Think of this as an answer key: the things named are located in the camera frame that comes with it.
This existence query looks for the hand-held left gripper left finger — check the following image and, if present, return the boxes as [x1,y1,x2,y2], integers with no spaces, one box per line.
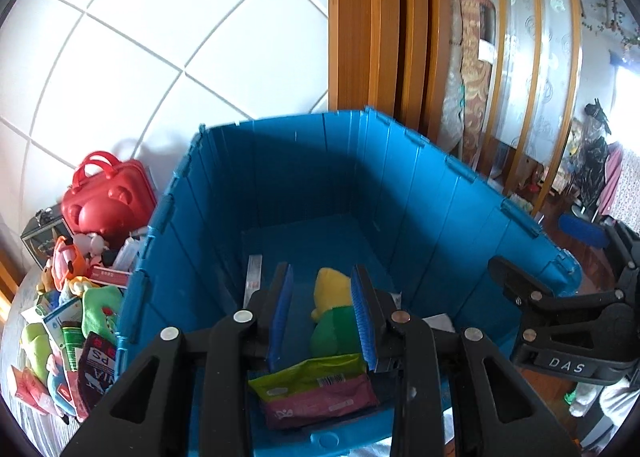
[60,262,296,457]

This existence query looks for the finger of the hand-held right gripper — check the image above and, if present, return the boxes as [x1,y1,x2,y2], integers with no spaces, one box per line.
[487,255,548,310]
[557,214,640,288]

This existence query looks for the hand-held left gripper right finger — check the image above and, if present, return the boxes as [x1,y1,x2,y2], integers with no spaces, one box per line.
[350,264,583,457]

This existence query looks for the dark green yellow plush toy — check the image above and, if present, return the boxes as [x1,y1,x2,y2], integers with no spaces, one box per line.
[309,267,363,358]

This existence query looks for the green pink packet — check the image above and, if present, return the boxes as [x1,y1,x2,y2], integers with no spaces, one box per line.
[248,353,381,430]

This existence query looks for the blue plastic crate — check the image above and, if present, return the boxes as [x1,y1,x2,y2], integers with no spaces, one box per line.
[115,106,583,457]

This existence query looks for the slim white box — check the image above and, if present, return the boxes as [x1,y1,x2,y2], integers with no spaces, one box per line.
[245,253,263,305]

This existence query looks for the pink white cloth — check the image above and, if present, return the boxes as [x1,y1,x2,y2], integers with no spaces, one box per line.
[600,147,640,233]

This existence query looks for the dark hanging clothes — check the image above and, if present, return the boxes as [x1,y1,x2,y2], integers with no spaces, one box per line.
[567,100,621,218]

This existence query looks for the white paper sheet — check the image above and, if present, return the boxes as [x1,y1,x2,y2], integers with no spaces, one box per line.
[422,313,458,333]

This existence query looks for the white plastic packet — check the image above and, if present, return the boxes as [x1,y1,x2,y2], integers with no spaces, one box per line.
[112,232,148,270]

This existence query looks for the red white box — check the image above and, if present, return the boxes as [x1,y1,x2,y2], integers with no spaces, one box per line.
[90,264,133,288]

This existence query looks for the frosted glass wooden screen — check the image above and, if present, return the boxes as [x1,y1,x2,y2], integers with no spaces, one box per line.
[462,0,586,218]

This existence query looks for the rolled patterned carpet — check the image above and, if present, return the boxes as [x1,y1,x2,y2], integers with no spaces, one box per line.
[440,0,498,178]

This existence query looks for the green plush with red mark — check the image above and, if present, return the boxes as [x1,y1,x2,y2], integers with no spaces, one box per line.
[81,285,123,338]

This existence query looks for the dark maroon printed pouch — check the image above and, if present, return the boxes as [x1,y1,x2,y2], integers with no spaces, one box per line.
[77,332,121,418]

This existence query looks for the red bear-shaped case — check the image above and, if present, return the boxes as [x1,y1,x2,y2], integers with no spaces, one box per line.
[62,152,158,238]

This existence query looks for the green bottle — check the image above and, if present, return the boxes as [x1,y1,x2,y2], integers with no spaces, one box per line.
[61,326,86,373]

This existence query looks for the white blue box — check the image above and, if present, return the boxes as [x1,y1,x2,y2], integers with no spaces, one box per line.
[42,298,83,338]

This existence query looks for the orange pink plush toy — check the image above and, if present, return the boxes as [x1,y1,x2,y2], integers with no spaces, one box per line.
[50,235,108,288]

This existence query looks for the light green plush toy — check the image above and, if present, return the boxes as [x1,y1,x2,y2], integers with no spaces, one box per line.
[20,323,56,385]

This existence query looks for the dark metal box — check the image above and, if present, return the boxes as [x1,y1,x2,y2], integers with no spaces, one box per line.
[21,207,76,268]

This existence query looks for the red tissue packets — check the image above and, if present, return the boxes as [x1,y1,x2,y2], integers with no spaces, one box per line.
[11,364,51,413]

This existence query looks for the pile of toys and packets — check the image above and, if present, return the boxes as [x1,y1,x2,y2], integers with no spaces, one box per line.
[0,267,101,457]

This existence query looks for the dried vine wall decoration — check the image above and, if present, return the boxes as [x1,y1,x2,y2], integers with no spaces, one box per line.
[580,0,640,68]

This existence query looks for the wooden door frame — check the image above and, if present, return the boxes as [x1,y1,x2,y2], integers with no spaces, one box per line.
[327,0,466,148]

